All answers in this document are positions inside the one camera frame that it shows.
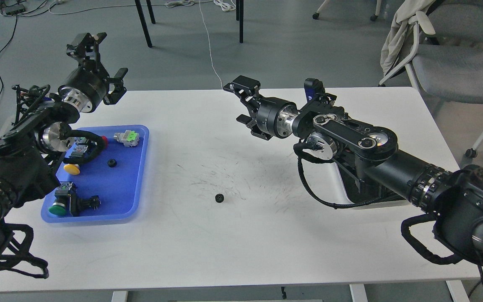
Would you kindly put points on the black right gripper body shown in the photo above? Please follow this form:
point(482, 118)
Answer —
point(280, 114)

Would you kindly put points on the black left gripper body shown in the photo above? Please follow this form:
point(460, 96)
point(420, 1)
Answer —
point(85, 88)

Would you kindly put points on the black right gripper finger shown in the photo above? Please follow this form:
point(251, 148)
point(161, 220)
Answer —
point(246, 89)
point(257, 126)

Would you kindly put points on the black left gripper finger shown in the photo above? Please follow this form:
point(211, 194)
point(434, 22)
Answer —
point(119, 90)
point(85, 50)

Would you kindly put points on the small black gear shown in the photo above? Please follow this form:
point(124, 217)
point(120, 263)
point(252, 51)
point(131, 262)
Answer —
point(219, 198)
point(112, 163)

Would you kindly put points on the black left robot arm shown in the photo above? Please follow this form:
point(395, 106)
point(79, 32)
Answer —
point(42, 138)

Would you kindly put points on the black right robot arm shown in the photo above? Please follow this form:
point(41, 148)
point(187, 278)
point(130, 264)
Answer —
point(451, 227)

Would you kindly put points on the green grey connector part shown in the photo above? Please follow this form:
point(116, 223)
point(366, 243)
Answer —
point(129, 138)

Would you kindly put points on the black industrial part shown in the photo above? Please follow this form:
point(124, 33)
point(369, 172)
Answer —
point(77, 205)

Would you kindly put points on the black table leg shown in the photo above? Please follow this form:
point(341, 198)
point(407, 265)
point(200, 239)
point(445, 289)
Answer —
point(240, 18)
point(143, 22)

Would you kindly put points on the stainless steel tray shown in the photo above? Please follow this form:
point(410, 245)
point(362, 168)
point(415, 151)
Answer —
point(376, 185)

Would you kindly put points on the black table leg right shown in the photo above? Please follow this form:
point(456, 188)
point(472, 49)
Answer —
point(240, 18)

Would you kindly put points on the blue plastic tray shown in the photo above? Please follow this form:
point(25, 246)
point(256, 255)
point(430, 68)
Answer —
point(117, 187)

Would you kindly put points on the beige cloth on chair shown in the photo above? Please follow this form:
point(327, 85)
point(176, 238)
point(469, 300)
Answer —
point(399, 30)

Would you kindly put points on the grey office chair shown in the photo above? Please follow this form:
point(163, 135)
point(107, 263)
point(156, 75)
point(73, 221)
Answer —
point(443, 51)

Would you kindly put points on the yellow push button switch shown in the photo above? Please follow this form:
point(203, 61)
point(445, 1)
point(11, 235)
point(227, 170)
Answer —
point(73, 169)

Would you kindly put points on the green push button switch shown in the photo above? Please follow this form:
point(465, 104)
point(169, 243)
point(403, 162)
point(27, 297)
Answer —
point(65, 199)

